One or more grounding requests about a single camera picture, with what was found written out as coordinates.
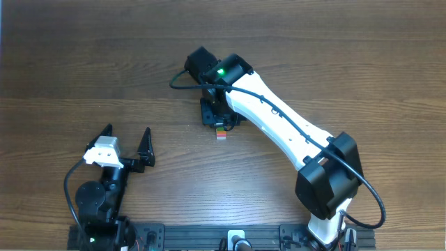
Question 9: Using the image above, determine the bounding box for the mounting rail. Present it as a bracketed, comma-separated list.
[68, 222, 376, 251]

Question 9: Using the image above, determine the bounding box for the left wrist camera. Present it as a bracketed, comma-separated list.
[82, 135, 125, 169]

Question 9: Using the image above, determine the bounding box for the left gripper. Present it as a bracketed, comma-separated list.
[85, 123, 156, 174]

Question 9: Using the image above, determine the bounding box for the black cable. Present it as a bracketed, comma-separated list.
[63, 158, 86, 241]
[169, 68, 387, 230]

